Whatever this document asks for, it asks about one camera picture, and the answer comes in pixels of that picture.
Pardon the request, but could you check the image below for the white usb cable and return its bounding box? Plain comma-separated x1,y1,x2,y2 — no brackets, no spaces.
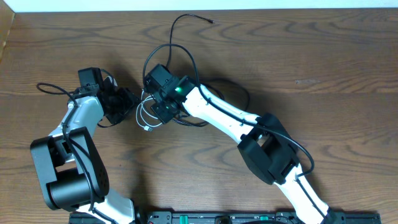
135,90,163,132

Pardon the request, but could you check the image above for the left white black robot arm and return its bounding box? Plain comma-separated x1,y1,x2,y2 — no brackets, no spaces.
30,84,147,223

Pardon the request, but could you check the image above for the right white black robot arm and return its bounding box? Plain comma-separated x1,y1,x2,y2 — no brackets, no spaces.
144,76,340,223

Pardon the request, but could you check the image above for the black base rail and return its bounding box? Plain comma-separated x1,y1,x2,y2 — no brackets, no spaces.
68,210,382,224

